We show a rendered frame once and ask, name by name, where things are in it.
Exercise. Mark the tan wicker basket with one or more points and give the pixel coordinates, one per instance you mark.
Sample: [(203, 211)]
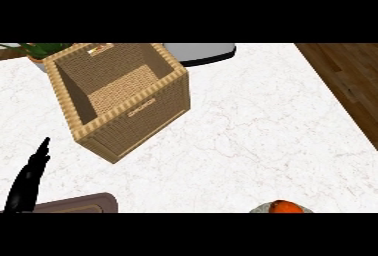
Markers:
[(122, 103)]

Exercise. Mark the brown placemat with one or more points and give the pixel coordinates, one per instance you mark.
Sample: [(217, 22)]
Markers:
[(81, 204)]

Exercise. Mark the potted green plant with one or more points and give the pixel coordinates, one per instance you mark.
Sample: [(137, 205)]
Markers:
[(41, 50)]

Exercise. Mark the grey appliance with black base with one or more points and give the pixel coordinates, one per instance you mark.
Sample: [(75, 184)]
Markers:
[(200, 51)]

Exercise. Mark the orange fruit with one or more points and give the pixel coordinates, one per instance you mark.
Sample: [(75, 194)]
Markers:
[(285, 207)]

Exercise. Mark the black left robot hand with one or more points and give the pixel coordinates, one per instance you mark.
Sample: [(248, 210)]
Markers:
[(25, 181)]

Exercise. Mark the pale grey bowl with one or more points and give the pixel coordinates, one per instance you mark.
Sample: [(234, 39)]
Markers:
[(259, 209)]

